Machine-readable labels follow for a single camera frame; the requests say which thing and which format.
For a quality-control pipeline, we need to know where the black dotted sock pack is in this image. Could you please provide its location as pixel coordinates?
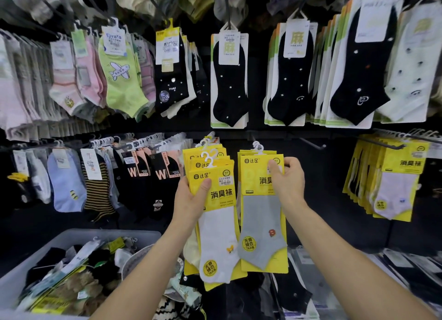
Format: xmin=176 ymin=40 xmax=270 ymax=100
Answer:
xmin=210 ymin=22 xmax=250 ymax=130

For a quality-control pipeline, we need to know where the metal display hook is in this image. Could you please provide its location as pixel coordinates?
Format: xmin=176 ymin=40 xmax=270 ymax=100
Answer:
xmin=299 ymin=137 xmax=327 ymax=151
xmin=356 ymin=135 xmax=407 ymax=151

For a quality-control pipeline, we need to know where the row of black ring-print socks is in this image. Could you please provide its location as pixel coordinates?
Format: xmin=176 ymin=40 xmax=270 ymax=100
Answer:
xmin=314 ymin=0 xmax=405 ymax=130

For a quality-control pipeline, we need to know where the grey sock yellow pack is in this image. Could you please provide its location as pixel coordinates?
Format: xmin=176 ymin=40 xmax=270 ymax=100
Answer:
xmin=237 ymin=142 xmax=289 ymax=274

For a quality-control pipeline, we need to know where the white sock yellow pack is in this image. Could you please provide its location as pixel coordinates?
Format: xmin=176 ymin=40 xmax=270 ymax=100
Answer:
xmin=188 ymin=159 xmax=248 ymax=291

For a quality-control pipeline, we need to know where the person's left hand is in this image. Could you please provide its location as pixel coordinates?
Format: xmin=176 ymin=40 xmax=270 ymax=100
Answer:
xmin=172 ymin=177 xmax=212 ymax=231

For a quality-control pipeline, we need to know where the pile of loose socks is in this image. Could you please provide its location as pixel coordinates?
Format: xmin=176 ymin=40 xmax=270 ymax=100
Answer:
xmin=17 ymin=237 xmax=139 ymax=316

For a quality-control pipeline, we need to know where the bundle of yellow sock packs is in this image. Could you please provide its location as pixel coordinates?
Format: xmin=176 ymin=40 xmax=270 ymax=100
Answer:
xmin=182 ymin=137 xmax=229 ymax=277

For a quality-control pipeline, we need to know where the row of black letter-print socks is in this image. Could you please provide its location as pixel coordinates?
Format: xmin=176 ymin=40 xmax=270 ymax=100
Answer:
xmin=114 ymin=133 xmax=194 ymax=222

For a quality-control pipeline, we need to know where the green airplane sock pack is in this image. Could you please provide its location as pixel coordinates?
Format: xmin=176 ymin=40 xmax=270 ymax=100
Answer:
xmin=98 ymin=22 xmax=150 ymax=121

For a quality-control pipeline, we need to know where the pile of clear-bagged sock packs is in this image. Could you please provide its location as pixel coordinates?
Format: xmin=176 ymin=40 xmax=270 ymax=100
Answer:
xmin=290 ymin=247 xmax=442 ymax=318

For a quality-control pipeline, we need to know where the pink striped sock pack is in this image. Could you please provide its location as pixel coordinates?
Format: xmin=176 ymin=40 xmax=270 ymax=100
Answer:
xmin=48 ymin=39 xmax=85 ymax=117

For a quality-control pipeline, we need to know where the row of black star socks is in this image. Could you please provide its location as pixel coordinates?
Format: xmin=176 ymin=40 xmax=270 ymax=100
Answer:
xmin=264 ymin=11 xmax=318 ymax=127

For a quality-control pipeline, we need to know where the white round basket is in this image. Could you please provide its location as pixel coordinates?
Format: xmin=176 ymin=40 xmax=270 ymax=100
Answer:
xmin=121 ymin=244 xmax=186 ymax=304

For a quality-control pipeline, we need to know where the row of pale socks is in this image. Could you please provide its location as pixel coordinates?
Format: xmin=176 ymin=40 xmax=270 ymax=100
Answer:
xmin=0 ymin=29 xmax=56 ymax=142

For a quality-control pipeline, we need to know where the plain pink sock pack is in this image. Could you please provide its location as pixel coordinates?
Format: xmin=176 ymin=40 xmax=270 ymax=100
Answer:
xmin=72 ymin=28 xmax=108 ymax=109

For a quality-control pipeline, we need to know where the grey plastic bin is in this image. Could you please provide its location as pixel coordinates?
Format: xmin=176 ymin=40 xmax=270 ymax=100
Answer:
xmin=0 ymin=228 xmax=163 ymax=320

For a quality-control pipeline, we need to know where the person's right forearm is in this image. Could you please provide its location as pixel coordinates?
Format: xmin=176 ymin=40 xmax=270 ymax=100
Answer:
xmin=284 ymin=201 xmax=441 ymax=320

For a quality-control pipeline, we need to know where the row of hanging yellow packs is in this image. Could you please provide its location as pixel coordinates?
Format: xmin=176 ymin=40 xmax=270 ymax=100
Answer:
xmin=343 ymin=134 xmax=431 ymax=223

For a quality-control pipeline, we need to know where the black yellow striped sock pack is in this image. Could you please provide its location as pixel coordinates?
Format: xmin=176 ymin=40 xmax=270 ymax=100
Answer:
xmin=80 ymin=148 xmax=117 ymax=223

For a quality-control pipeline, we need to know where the light blue sock pack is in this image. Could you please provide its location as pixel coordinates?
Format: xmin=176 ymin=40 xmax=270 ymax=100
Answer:
xmin=47 ymin=147 xmax=87 ymax=213

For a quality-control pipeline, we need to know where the black sock yellow label pack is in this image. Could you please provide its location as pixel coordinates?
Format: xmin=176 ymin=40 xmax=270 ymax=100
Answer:
xmin=153 ymin=26 xmax=209 ymax=120

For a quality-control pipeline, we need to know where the heap of black socks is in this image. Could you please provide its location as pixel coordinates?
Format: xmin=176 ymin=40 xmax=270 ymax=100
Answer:
xmin=179 ymin=261 xmax=313 ymax=320

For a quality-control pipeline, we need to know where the person's left forearm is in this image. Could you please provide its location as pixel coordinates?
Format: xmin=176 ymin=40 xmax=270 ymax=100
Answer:
xmin=89 ymin=221 xmax=198 ymax=320

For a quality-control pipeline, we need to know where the person's right hand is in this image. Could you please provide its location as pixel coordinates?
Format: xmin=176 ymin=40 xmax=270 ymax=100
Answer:
xmin=268 ymin=157 xmax=309 ymax=215

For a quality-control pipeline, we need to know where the row of white dotted socks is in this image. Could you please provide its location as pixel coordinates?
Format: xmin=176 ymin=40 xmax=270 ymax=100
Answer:
xmin=375 ymin=0 xmax=442 ymax=124

